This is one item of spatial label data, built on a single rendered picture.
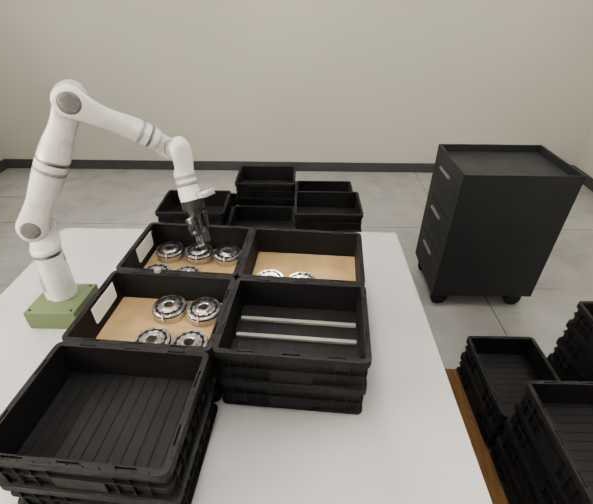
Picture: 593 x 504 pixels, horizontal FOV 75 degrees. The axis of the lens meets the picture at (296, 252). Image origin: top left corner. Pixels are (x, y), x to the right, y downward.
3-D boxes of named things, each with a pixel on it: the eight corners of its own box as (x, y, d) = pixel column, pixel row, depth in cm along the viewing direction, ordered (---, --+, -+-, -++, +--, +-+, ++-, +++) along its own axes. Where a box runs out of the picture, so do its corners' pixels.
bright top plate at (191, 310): (182, 318, 116) (181, 317, 116) (194, 296, 125) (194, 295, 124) (214, 322, 115) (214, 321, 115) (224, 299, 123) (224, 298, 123)
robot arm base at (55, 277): (44, 303, 135) (26, 261, 126) (54, 287, 142) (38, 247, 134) (73, 300, 136) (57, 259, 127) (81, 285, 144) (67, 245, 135)
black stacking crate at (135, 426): (-5, 486, 82) (-31, 458, 76) (73, 370, 106) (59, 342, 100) (177, 505, 79) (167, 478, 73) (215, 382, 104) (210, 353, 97)
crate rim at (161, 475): (-28, 463, 77) (-34, 457, 75) (61, 346, 101) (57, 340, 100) (169, 483, 74) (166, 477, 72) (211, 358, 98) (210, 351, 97)
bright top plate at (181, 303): (147, 316, 117) (146, 315, 117) (160, 294, 125) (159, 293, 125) (179, 319, 116) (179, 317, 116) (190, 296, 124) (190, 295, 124)
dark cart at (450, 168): (425, 308, 244) (460, 174, 192) (409, 265, 281) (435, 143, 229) (524, 310, 243) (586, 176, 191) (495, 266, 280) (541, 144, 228)
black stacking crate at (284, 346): (216, 381, 104) (211, 352, 97) (240, 305, 128) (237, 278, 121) (366, 393, 101) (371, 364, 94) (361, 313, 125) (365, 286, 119)
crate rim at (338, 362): (211, 358, 98) (210, 351, 97) (237, 282, 123) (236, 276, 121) (371, 370, 95) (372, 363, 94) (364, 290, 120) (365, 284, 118)
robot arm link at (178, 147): (202, 181, 127) (193, 182, 134) (189, 133, 123) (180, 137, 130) (182, 186, 123) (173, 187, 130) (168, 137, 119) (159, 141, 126)
